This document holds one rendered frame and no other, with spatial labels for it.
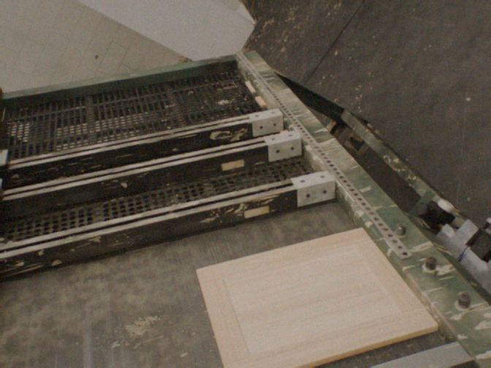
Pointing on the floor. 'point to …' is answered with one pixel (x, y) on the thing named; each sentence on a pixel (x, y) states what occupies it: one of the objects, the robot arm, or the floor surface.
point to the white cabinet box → (184, 23)
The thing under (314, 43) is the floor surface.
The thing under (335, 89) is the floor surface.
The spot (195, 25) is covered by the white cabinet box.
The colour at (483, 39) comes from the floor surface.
